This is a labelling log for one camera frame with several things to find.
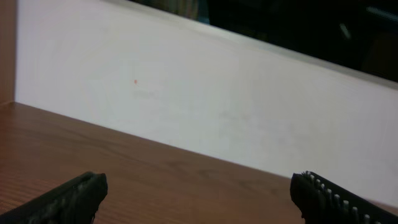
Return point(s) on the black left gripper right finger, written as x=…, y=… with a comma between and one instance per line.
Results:
x=323, y=202

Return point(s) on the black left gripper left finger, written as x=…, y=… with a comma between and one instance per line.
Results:
x=74, y=202

